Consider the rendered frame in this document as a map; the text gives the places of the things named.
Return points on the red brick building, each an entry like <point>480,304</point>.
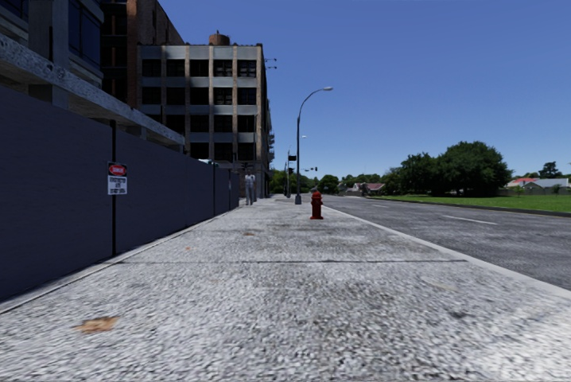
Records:
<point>137,24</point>

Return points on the grey concrete building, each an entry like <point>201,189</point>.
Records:
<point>37,52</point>

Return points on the pale low house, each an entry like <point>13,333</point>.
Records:
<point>545,183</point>

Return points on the red roofed house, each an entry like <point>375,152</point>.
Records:
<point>371,187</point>

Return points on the red fire hydrant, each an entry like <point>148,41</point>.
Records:
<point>316,206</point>

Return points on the traffic light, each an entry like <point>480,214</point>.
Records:
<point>288,174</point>

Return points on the grey street lamp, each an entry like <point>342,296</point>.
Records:
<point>298,157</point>

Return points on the tan concrete building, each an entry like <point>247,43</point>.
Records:
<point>204,105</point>

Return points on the red and white warning sign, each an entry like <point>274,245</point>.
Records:
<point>117,178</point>

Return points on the person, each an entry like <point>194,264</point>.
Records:
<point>249,187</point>

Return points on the dark blue hoarding fence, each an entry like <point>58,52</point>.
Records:
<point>47,191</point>

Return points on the trees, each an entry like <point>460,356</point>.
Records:
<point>457,172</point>
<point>285,182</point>

